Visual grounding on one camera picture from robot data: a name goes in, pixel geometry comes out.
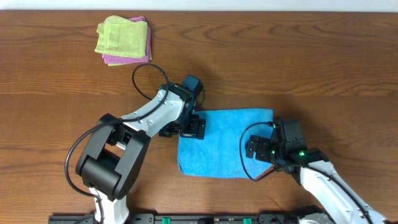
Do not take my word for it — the blue microfiber cloth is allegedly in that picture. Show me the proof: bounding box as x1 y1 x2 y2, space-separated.
177 108 274 179

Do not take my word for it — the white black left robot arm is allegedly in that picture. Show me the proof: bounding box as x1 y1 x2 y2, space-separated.
75 83 205 223

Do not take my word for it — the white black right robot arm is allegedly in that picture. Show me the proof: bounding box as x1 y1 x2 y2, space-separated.
244 134 390 223

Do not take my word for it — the folded pink cloth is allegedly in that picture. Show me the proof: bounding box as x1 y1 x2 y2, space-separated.
101 16 152 65

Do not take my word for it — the folded green cloth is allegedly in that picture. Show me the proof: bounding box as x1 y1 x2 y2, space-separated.
94 15 149 59

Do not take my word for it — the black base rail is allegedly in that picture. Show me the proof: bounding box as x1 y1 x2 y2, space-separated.
48 212 340 224

